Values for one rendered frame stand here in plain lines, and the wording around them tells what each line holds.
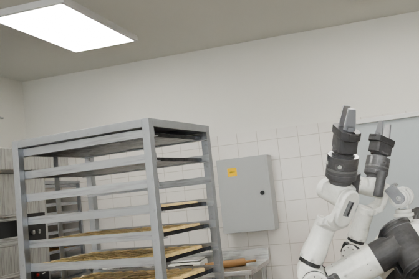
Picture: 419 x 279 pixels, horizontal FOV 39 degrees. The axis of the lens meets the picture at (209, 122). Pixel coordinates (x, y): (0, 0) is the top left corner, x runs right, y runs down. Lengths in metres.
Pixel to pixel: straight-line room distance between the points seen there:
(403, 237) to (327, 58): 4.10
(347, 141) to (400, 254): 0.35
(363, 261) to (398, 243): 0.11
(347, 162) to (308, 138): 3.99
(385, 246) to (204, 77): 4.41
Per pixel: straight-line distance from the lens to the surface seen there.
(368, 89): 5.65
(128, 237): 2.15
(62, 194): 2.32
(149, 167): 2.05
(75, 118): 6.51
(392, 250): 1.75
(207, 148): 2.45
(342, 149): 1.65
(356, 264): 1.75
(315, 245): 1.73
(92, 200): 2.76
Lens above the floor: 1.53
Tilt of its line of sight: 7 degrees up
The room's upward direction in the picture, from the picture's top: 6 degrees counter-clockwise
